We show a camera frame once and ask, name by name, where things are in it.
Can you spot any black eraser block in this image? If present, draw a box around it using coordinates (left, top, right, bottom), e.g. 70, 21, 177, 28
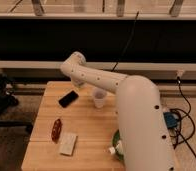
59, 91, 79, 108

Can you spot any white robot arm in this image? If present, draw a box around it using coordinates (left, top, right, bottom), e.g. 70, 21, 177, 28
60, 52, 178, 171

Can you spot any green round plate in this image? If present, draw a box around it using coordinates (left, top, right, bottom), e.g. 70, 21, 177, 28
112, 130, 122, 156

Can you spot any red oblong snack packet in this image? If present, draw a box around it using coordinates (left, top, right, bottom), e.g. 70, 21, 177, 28
51, 119, 62, 142

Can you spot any white plastic bottle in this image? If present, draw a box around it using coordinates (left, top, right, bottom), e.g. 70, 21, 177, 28
109, 140, 124, 156

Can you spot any blue power adapter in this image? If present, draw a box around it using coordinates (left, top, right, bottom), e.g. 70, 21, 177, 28
164, 112, 177, 129

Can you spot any black office chair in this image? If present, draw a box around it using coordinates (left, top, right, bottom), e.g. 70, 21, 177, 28
0, 73, 33, 133

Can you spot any black hanging cable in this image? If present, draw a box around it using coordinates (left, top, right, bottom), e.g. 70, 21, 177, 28
110, 10, 141, 73

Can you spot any black floor cable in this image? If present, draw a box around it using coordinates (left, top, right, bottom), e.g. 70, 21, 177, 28
168, 77, 196, 171

